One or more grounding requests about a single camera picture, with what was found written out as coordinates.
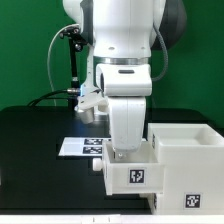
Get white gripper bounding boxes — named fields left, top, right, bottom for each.
left=108, top=97, right=146, bottom=161

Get white drawer tray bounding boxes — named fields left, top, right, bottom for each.
left=93, top=141, right=164, bottom=195
left=140, top=193, right=157, bottom=215

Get white drawer tray front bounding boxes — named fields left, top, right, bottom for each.
left=140, top=193, right=157, bottom=215

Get white drawer cabinet box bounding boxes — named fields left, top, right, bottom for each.
left=148, top=123, right=224, bottom=215

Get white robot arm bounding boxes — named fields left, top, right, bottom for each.
left=62, top=0, right=187, bottom=154

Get white fiducial marker sheet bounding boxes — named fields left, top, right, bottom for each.
left=59, top=137, right=109, bottom=157

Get black base cables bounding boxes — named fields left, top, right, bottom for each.
left=26, top=87, right=82, bottom=108

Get grey camera cable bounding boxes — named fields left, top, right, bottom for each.
left=151, top=23, right=170, bottom=83

